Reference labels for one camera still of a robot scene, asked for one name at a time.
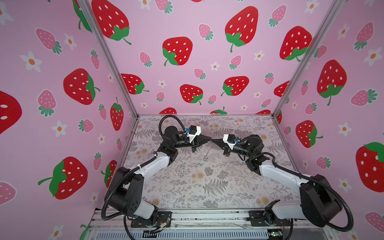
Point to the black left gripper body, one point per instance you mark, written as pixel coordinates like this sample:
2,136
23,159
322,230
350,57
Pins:
193,147

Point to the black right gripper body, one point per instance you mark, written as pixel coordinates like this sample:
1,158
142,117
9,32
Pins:
227,151

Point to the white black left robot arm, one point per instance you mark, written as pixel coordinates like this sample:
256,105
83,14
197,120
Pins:
124,196

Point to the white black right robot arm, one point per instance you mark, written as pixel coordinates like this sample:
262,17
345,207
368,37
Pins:
318,202

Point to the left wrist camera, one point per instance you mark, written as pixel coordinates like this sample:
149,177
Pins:
192,132

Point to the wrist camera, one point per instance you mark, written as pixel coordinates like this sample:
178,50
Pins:
192,132
230,140

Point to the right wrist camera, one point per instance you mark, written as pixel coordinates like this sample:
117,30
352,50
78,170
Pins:
230,140

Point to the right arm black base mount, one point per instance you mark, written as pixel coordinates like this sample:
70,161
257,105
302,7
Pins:
266,219

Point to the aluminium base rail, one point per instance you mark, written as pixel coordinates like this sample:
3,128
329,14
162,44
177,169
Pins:
207,224

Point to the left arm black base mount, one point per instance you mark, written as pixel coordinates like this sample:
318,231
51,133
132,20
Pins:
161,219

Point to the aluminium corner post right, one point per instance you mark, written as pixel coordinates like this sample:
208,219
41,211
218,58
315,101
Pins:
326,23

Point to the aluminium corner post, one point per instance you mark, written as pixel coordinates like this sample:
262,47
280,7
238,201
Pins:
108,22
326,23

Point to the aluminium corner post left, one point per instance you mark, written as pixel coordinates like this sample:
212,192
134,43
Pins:
108,22

